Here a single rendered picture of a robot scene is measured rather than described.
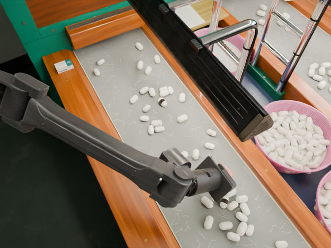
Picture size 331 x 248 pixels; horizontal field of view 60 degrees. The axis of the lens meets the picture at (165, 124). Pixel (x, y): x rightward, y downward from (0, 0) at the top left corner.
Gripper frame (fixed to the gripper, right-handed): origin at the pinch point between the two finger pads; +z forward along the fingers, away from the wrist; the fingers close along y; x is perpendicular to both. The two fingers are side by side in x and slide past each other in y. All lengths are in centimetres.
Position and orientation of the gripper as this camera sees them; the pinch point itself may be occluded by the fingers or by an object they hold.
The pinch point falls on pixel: (230, 175)
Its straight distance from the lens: 82.9
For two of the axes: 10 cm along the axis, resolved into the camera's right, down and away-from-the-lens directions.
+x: -5.5, 6.9, 4.6
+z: 6.6, 0.3, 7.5
